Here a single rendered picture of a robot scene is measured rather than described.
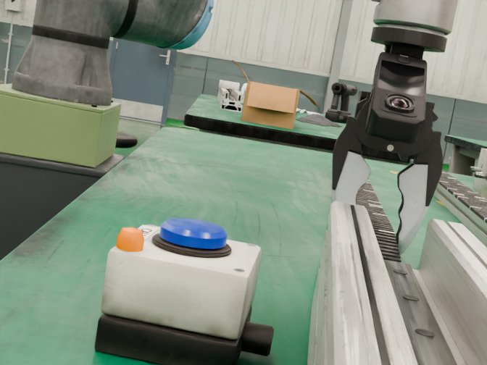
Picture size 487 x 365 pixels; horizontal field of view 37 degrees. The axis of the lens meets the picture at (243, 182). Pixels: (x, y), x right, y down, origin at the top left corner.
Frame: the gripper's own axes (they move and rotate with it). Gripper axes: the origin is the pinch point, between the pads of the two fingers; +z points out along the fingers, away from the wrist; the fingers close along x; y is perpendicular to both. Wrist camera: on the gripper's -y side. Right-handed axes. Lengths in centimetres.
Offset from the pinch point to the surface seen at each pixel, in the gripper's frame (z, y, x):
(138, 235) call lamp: -3.9, -31.6, 15.5
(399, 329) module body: -5.5, -44.6, 2.7
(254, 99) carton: -5, 200, 33
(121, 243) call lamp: -3.3, -32.0, 16.3
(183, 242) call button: -3.6, -30.3, 13.2
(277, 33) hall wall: -86, 1086, 100
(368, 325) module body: -5.5, -44.8, 3.8
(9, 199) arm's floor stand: 10, 29, 49
